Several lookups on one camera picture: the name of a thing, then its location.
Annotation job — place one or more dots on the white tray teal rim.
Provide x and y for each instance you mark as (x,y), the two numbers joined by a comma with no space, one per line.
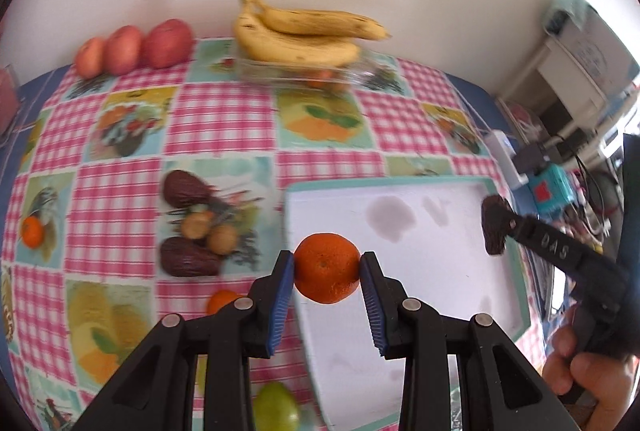
(425,232)

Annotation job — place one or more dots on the upper yellow banana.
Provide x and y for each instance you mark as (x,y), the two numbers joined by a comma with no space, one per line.
(318,22)

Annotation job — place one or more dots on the fruit print checkered tablecloth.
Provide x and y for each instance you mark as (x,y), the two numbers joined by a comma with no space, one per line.
(82,216)

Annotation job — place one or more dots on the pink gift box with ribbon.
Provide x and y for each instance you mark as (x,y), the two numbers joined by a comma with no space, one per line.
(11,103)

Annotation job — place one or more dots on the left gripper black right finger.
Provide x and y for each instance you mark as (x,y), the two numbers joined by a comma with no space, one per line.
(499,387)

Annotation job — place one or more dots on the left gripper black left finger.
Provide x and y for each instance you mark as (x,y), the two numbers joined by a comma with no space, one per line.
(154,388)

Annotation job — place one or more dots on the brown small round fruit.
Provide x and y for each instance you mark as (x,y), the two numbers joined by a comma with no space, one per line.
(196,225)

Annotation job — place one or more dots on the white shelf unit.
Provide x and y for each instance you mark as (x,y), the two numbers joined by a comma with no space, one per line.
(580,82)

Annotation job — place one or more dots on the orange mandarin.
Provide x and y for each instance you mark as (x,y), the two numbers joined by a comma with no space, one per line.
(326,268)
(220,299)

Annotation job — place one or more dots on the lower yellow banana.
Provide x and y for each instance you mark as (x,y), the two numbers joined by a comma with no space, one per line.
(265,45)

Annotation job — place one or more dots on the green pear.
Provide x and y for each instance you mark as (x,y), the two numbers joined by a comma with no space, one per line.
(275,408)

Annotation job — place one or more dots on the right hand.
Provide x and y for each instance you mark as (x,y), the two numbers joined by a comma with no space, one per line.
(609,380)

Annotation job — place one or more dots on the dark wrinkled date fruit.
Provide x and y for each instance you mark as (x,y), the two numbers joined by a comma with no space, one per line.
(495,216)

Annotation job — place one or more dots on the yellow banana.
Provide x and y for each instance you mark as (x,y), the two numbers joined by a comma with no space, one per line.
(265,45)
(318,22)

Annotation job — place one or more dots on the small pale red apple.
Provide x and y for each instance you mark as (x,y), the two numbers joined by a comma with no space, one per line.
(89,58)

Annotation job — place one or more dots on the large red apple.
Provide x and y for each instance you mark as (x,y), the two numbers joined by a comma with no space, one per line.
(168,44)

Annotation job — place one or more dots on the black power adapter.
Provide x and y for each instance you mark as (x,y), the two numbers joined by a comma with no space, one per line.
(535,157)

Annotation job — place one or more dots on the middle red apple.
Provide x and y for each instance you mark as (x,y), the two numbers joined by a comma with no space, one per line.
(122,50)

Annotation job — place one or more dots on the teal toy box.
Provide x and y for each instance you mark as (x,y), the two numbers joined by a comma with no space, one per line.
(551,189)

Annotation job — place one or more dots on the white power strip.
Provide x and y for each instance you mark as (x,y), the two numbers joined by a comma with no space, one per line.
(501,150)

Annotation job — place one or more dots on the blue tablecloth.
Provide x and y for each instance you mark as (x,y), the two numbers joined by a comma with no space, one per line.
(32,96)

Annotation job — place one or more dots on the clear plastic fruit container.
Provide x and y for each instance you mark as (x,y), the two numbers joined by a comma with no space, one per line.
(321,78)

